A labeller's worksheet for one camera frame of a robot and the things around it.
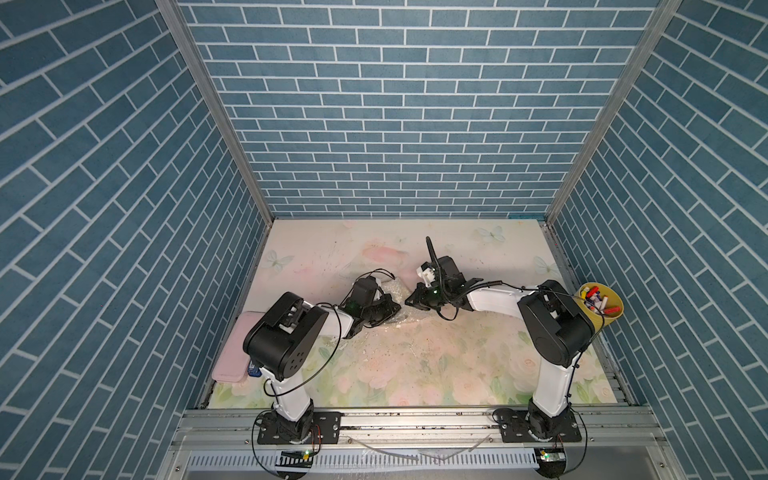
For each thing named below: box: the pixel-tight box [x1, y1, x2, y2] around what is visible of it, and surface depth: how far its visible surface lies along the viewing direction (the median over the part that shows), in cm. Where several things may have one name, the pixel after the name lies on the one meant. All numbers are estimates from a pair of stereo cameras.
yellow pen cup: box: [572, 282, 624, 334], surface depth 86 cm
